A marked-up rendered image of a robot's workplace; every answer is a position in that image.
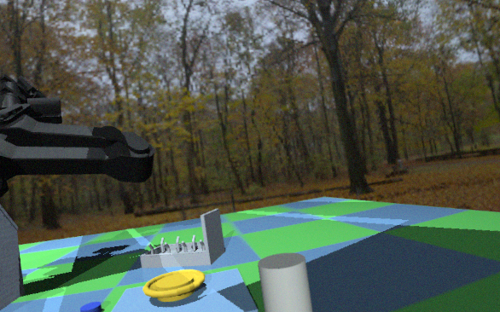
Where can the yellow round plate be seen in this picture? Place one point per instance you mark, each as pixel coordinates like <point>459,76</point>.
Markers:
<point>175,285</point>

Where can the grey cylinder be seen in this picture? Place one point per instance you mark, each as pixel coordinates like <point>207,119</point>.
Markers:
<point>284,283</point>

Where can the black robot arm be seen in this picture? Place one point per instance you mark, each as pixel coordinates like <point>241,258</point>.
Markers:
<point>33,141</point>

